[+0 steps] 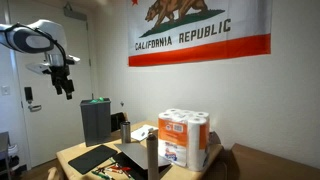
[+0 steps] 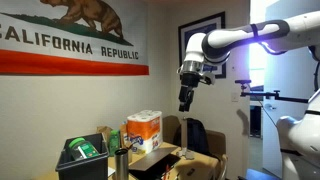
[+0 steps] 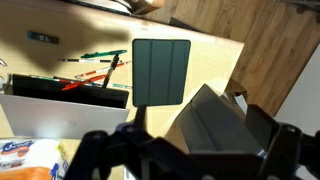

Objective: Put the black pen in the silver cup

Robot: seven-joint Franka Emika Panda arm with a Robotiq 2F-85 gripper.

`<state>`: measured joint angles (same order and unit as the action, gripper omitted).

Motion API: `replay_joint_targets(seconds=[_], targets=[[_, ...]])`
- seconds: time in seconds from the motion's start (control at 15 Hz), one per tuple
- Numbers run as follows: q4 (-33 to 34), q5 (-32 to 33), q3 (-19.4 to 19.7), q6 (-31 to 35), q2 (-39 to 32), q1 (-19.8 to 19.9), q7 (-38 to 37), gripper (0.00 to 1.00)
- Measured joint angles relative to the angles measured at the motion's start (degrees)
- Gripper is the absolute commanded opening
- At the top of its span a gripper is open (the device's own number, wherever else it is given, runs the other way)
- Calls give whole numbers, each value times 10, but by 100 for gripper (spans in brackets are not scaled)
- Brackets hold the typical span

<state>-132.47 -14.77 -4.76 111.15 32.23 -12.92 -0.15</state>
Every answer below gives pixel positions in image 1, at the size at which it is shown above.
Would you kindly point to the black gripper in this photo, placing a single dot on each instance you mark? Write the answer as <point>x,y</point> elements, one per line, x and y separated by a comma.
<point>60,76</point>

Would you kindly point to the black pen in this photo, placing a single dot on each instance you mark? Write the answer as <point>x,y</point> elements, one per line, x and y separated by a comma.
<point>106,165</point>

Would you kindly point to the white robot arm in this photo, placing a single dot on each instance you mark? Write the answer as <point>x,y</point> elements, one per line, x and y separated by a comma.
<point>20,39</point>

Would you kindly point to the silver metal cup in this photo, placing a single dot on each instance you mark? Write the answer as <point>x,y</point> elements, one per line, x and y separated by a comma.
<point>125,132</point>

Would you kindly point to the green pen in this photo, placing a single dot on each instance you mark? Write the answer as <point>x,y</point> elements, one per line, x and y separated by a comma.
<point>100,174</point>

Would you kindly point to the red pen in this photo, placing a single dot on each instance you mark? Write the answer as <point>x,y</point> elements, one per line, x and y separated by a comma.
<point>118,169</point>

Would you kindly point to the white door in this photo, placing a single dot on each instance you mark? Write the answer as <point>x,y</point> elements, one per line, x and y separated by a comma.
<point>56,126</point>

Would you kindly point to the dark grey plastic bin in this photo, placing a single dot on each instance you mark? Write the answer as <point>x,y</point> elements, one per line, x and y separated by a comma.
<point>95,123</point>

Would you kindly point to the black chair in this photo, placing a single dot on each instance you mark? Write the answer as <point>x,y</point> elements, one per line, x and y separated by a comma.
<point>117,121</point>

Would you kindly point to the black flat pad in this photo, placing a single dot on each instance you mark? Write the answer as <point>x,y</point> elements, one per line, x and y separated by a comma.
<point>91,159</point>

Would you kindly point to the grey metal shelf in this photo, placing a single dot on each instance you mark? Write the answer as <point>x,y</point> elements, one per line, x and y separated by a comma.
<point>4,143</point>

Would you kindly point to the grey door closer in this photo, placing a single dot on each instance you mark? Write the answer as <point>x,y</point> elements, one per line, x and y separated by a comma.
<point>75,14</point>

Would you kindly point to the white paper sheet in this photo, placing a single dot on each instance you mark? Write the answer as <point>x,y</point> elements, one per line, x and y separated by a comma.
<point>141,132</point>

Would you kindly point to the Scott toilet paper pack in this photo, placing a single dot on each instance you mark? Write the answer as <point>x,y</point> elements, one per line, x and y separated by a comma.
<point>180,140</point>

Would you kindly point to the California Republic flag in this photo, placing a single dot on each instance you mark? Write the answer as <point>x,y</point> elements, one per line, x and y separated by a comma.
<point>200,30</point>

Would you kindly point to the brown wooden cabinet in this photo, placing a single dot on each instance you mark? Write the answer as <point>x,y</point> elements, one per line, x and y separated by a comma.
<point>273,166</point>

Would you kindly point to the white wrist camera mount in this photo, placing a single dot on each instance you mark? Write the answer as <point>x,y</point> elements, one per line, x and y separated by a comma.
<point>36,68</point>

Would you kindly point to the white wall switch plate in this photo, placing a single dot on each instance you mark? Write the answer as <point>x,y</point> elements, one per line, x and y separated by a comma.
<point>5,90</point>

